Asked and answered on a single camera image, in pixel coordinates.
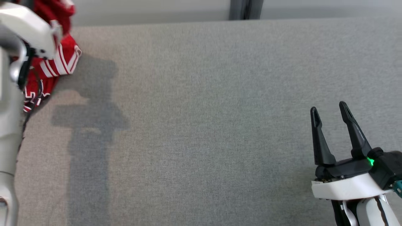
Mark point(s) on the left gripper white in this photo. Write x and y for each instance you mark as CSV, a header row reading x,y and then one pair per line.
x,y
28,28

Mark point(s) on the grey metal frame post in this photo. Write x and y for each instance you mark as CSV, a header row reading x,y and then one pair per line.
x,y
246,9

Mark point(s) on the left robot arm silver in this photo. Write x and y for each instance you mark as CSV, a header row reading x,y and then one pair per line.
x,y
8,141

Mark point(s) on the red basketball jersey white sleeves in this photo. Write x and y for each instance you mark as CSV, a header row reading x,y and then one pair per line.
x,y
66,44

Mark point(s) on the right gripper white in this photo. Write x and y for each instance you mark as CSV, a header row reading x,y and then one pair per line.
x,y
345,186

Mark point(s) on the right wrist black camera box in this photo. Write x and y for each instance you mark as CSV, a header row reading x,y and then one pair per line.
x,y
388,169

